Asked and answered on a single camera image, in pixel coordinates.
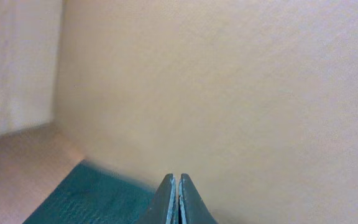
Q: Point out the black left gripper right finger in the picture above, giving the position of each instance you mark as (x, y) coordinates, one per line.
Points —
(192, 209)

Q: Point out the black shorts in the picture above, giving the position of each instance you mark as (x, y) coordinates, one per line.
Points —
(92, 195)

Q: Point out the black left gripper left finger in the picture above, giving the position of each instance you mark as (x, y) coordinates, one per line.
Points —
(163, 207)

